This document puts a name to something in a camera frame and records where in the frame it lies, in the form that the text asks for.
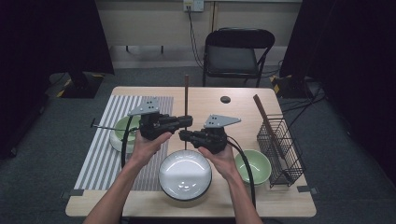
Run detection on person's left hand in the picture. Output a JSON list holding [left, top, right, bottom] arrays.
[[130, 130, 173, 171]]

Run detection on person's right hand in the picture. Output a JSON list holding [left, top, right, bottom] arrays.
[[197, 144, 239, 182]]

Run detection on metal spoon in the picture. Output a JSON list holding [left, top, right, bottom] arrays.
[[92, 124, 135, 132]]

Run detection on black wire cutlery basket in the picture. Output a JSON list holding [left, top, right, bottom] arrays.
[[256, 114, 306, 189]]

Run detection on brown wooden chopstick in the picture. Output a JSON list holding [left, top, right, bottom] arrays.
[[252, 93, 287, 161], [184, 74, 190, 151]]

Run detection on green ceramic bowl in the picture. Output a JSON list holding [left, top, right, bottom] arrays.
[[233, 148, 273, 185], [114, 115, 141, 143], [237, 176, 269, 188]]

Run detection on black stand base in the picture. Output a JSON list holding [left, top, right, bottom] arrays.
[[46, 72, 106, 100], [269, 74, 316, 100]]

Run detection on grey striped placemat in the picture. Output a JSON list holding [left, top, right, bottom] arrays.
[[73, 94, 175, 191]]

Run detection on black floor cables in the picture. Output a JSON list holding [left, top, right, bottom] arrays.
[[278, 78, 328, 115]]

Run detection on white plate black rim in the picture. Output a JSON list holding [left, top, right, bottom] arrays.
[[158, 148, 213, 202], [108, 115, 141, 154]]

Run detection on black socket cable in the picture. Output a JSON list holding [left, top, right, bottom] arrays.
[[186, 7, 205, 69]]

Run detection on black curtain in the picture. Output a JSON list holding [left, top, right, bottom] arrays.
[[0, 0, 115, 157], [279, 0, 396, 185]]

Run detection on black folding chair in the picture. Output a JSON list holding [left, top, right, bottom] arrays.
[[202, 27, 276, 88]]

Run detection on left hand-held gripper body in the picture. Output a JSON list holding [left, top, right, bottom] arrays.
[[127, 97, 181, 141]]

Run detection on right hand-held gripper cable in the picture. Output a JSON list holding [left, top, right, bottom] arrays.
[[227, 134, 257, 209]]

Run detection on grey tape piece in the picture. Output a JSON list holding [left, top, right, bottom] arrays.
[[60, 189, 85, 200], [297, 185, 318, 195]]

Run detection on white wall socket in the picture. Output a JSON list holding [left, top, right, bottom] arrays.
[[182, 0, 205, 13]]

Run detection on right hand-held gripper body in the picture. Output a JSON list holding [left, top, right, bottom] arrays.
[[194, 114, 242, 155]]

